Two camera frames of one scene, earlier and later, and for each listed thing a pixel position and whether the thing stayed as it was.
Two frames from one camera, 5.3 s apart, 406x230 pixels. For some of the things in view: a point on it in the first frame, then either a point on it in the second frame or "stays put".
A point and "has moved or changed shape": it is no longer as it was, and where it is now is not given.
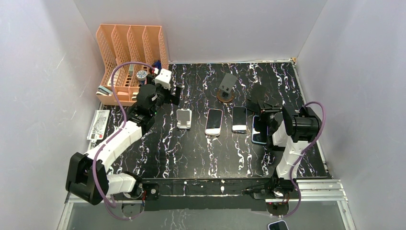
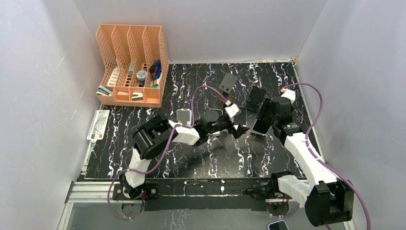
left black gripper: [174, 99] to [239, 132]
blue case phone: [259, 131] has moved or changed shape
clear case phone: [239, 120] stays put
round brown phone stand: [226, 91] stays put
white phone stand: [184, 118] stays put
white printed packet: [98, 125] stays put
